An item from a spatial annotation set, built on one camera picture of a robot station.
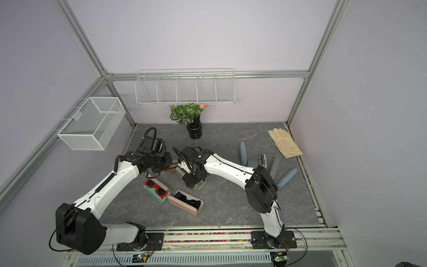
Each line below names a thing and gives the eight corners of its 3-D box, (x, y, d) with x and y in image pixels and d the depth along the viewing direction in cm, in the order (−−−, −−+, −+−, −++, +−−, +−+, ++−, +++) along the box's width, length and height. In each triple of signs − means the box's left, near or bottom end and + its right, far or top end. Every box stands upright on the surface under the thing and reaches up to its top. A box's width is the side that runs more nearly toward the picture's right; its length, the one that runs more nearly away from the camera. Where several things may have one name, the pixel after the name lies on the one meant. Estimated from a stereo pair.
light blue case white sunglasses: (241, 165, 101) (242, 160, 96) (239, 147, 110) (240, 141, 105) (246, 165, 101) (247, 160, 96) (244, 147, 110) (245, 141, 105)
